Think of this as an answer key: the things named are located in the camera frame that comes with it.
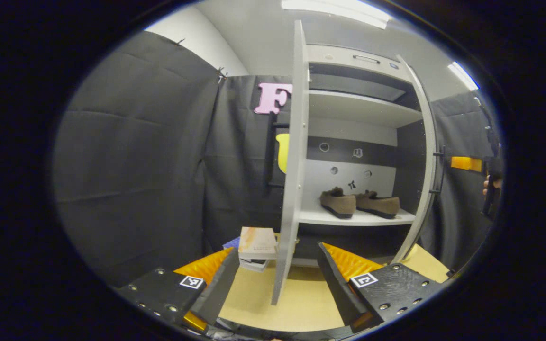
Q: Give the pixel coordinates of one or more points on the grey shoe cabinet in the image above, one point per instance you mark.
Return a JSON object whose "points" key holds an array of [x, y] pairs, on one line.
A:
{"points": [[382, 182]]}

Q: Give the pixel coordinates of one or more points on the grey cabinet shelf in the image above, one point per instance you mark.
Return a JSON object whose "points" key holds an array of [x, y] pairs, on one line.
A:
{"points": [[358, 106]]}

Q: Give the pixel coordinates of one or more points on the beige flat box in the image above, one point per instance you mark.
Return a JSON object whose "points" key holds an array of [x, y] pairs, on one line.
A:
{"points": [[259, 241]]}

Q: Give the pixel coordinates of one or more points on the grey cabinet door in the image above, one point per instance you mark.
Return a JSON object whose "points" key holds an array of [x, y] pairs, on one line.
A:
{"points": [[427, 166], [292, 189]]}

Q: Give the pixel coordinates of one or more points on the blue flat item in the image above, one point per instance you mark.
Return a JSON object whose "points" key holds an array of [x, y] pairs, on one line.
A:
{"points": [[232, 243]]}

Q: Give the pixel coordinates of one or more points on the black backdrop cloth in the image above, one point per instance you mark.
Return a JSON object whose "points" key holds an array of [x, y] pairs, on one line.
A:
{"points": [[135, 166], [458, 213]]}

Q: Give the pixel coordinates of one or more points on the ceiling light panel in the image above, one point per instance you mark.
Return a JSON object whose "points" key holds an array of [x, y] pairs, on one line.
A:
{"points": [[462, 76]]}

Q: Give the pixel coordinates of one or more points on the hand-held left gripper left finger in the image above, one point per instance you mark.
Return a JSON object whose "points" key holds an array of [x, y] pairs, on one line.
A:
{"points": [[218, 286]]}

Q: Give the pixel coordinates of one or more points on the brown fuzzy shoe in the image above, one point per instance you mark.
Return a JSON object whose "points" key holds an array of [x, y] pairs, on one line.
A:
{"points": [[379, 204], [339, 203]]}

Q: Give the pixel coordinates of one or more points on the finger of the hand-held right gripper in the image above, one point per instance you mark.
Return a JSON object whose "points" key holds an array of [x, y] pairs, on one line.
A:
{"points": [[465, 164]]}

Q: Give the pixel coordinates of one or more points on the white flat box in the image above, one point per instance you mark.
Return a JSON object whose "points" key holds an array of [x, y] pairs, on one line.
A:
{"points": [[254, 264]]}

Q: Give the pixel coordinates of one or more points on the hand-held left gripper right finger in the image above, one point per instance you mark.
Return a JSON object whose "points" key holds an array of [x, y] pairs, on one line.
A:
{"points": [[339, 289]]}

